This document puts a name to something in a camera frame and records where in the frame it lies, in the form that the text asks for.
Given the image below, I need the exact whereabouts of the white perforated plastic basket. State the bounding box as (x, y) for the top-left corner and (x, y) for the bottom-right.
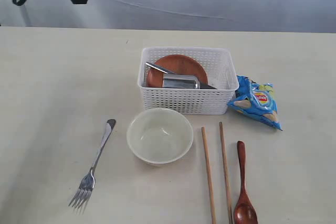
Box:
(138, 47), (239, 115)

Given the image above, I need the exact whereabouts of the brown wooden handled spoon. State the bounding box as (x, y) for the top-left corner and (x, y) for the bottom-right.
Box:
(234, 141), (258, 223)

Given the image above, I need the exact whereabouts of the stainless steel cup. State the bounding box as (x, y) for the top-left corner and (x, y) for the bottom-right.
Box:
(162, 73), (200, 89)

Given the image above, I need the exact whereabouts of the stainless steel fork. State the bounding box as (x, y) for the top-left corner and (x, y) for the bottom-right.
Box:
(68, 119), (117, 210)

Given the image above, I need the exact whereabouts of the blue potato chips bag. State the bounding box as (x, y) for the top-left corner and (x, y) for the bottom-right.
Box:
(228, 76), (281, 130)

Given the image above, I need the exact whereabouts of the wooden chopstick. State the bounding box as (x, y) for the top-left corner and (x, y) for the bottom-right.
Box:
(201, 126), (217, 224)
(219, 122), (234, 224)

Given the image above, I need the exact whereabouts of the terracotta brown plate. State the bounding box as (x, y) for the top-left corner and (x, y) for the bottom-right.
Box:
(146, 55), (208, 88)

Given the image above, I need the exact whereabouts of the grey backdrop curtain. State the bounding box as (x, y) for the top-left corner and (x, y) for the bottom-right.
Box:
(1, 0), (335, 33)

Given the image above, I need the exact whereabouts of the speckled beige ceramic bowl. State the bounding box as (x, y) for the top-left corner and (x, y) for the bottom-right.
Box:
(127, 108), (194, 167)

